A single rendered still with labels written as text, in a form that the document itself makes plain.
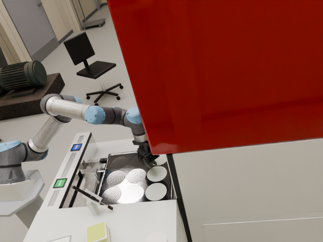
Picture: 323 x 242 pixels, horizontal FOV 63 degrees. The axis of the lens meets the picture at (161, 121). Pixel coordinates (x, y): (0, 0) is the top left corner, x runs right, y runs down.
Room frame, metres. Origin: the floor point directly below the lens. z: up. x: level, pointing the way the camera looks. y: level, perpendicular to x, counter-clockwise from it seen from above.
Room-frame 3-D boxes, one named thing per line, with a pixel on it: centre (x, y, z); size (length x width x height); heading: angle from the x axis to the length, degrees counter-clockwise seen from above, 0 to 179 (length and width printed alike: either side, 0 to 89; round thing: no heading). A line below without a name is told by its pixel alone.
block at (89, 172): (1.05, 0.44, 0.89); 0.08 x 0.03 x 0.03; 79
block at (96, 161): (1.13, 0.42, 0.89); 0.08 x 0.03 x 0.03; 79
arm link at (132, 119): (0.96, 0.11, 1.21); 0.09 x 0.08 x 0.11; 48
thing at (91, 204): (0.72, 0.34, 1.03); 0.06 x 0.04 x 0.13; 79
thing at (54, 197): (1.07, 0.53, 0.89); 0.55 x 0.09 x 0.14; 169
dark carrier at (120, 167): (0.94, 0.19, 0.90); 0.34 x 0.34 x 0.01; 79
